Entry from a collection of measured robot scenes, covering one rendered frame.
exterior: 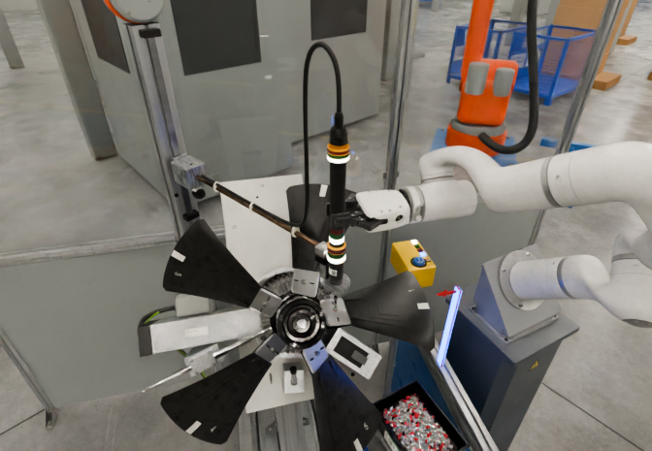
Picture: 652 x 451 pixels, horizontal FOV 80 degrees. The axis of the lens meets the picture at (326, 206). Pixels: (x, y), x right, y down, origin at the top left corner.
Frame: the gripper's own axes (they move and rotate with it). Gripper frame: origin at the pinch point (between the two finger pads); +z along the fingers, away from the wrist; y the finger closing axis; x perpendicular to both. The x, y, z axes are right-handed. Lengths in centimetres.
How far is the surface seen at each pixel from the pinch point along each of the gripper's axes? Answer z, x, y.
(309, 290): 5.8, -24.1, 2.8
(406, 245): -36, -41, 34
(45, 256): 97, -52, 71
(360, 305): -7.1, -29.9, 0.4
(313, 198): 1.2, -7.2, 19.2
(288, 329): 12.7, -27.1, -5.6
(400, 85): -43, 6, 70
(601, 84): -604, -136, 488
